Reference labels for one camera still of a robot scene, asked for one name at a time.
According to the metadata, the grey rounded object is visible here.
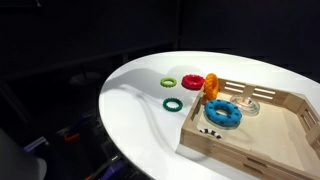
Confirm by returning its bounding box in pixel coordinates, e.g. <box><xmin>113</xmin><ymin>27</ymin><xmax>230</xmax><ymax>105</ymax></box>
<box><xmin>0</xmin><ymin>128</ymin><xmax>48</xmax><ymax>180</ymax></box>

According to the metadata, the clear plastic ring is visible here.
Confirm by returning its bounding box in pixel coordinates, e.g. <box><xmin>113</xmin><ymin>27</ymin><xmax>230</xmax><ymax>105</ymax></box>
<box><xmin>229</xmin><ymin>94</ymin><xmax>261</xmax><ymax>116</ymax></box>

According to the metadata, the wooden slatted tray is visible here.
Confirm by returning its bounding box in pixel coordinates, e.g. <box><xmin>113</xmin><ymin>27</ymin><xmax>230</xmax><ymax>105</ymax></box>
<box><xmin>179</xmin><ymin>77</ymin><xmax>320</xmax><ymax>180</ymax></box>

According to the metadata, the blue dotted ring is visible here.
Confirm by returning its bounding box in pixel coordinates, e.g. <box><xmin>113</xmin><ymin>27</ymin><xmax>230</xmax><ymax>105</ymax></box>
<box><xmin>203</xmin><ymin>99</ymin><xmax>243</xmax><ymax>128</ymax></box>

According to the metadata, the orange toothed ring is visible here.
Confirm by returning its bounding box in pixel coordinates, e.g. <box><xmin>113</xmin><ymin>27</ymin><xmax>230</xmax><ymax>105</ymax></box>
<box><xmin>202</xmin><ymin>72</ymin><xmax>220</xmax><ymax>102</ymax></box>

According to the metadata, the black white striped ring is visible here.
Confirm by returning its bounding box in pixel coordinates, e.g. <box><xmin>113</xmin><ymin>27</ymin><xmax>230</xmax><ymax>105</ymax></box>
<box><xmin>199</xmin><ymin>128</ymin><xmax>223</xmax><ymax>140</ymax></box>

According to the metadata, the light green toothed ring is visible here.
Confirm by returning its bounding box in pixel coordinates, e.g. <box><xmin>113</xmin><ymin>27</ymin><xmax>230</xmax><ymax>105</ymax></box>
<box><xmin>159</xmin><ymin>77</ymin><xmax>178</xmax><ymax>89</ymax></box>

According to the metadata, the dark green toothed ring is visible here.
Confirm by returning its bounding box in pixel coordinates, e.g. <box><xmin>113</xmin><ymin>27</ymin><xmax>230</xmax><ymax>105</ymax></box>
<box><xmin>162</xmin><ymin>97</ymin><xmax>184</xmax><ymax>113</ymax></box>

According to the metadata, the red toothed ring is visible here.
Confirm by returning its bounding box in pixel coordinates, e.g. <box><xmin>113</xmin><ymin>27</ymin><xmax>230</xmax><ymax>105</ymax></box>
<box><xmin>181</xmin><ymin>74</ymin><xmax>206</xmax><ymax>91</ymax></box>

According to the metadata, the small orange clamp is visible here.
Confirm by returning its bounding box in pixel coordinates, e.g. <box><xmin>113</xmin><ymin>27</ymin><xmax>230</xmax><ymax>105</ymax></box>
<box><xmin>63</xmin><ymin>132</ymin><xmax>81</xmax><ymax>144</ymax></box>

